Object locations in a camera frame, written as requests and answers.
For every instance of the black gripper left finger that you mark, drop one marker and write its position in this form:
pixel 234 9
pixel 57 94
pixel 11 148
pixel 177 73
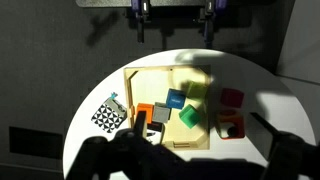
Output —
pixel 139 124

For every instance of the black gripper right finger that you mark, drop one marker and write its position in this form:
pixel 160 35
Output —
pixel 265 124

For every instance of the black white patterned soft cube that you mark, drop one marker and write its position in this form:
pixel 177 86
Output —
pixel 110 115

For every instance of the orange cube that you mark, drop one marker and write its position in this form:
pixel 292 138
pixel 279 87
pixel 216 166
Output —
pixel 147 109

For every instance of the grey cube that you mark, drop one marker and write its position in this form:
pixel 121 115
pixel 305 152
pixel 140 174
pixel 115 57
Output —
pixel 161 113

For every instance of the wooden tray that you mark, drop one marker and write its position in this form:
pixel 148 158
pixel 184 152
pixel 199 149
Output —
pixel 150 85

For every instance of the blue cube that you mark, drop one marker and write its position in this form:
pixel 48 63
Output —
pixel 175 99

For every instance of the dark green cube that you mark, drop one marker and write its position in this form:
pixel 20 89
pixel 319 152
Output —
pixel 189 116

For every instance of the magenta cube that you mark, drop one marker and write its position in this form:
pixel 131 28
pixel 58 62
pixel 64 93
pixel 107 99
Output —
pixel 232 97

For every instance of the light green cube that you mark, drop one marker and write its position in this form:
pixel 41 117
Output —
pixel 196 90

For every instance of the white round table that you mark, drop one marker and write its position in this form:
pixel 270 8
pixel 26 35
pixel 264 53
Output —
pixel 264 94

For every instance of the orange shape sorter box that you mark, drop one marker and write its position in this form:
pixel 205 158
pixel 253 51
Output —
pixel 230 125

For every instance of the purple clamp right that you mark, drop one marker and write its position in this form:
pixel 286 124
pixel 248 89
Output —
pixel 209 12

